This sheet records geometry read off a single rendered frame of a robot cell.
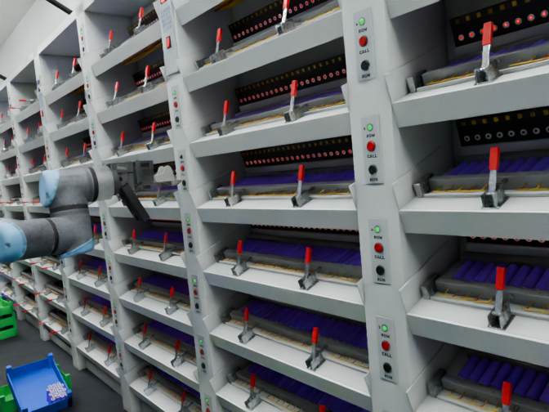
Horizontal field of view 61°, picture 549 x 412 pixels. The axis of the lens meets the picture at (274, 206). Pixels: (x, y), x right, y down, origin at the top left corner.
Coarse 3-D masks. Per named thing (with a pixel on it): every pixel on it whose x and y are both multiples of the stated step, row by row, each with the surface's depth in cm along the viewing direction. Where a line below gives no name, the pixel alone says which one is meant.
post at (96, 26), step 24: (96, 24) 188; (120, 24) 194; (96, 48) 188; (120, 72) 194; (96, 96) 188; (96, 120) 188; (120, 120) 194; (120, 264) 194; (120, 312) 194; (120, 336) 197
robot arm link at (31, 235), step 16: (0, 224) 101; (16, 224) 103; (32, 224) 106; (48, 224) 109; (0, 240) 101; (16, 240) 101; (32, 240) 104; (48, 240) 107; (0, 256) 101; (16, 256) 102; (32, 256) 106
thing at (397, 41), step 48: (384, 0) 80; (384, 48) 81; (432, 48) 90; (384, 96) 82; (384, 144) 84; (432, 144) 90; (384, 192) 85; (432, 240) 90; (384, 288) 88; (384, 384) 90
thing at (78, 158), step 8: (88, 144) 246; (72, 152) 249; (80, 152) 251; (88, 152) 243; (56, 160) 244; (64, 160) 244; (72, 160) 233; (80, 160) 209; (88, 160) 212; (64, 168) 229
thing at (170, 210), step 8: (176, 192) 143; (112, 200) 192; (176, 200) 143; (112, 208) 187; (120, 208) 181; (152, 208) 159; (160, 208) 155; (168, 208) 150; (176, 208) 146; (112, 216) 191; (120, 216) 185; (128, 216) 178; (152, 216) 162; (160, 216) 157; (168, 216) 153; (176, 216) 148
